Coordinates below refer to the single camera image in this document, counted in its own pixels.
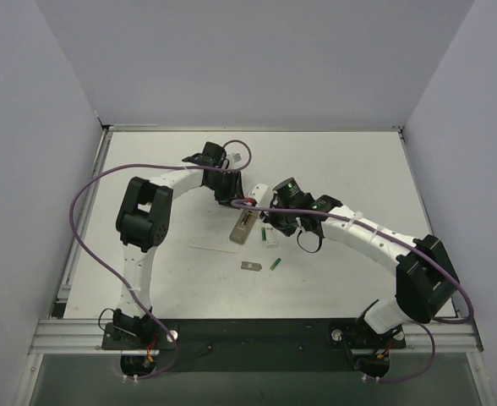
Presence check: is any white remote control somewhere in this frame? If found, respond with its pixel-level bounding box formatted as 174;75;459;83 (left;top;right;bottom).
263;226;278;249

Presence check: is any small grey battery cover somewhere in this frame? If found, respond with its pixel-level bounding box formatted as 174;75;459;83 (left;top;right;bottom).
241;261;262;272

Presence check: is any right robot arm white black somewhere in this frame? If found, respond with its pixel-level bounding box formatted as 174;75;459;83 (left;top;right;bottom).
264;178;458;335

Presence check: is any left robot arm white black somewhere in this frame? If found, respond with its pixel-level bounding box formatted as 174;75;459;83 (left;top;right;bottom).
113;141;243;348

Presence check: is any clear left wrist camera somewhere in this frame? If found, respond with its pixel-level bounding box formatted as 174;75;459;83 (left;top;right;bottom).
227;152;243;166

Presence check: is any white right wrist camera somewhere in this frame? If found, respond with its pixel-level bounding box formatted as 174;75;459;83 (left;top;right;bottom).
248;184;272;207

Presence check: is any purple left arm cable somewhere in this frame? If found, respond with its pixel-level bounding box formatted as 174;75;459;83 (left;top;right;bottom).
69;140;254;380

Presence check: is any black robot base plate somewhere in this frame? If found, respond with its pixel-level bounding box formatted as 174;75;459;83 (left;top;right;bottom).
101;318;406;372

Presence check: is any aluminium table frame rail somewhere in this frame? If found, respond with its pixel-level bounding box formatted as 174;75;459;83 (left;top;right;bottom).
28;124;484;356

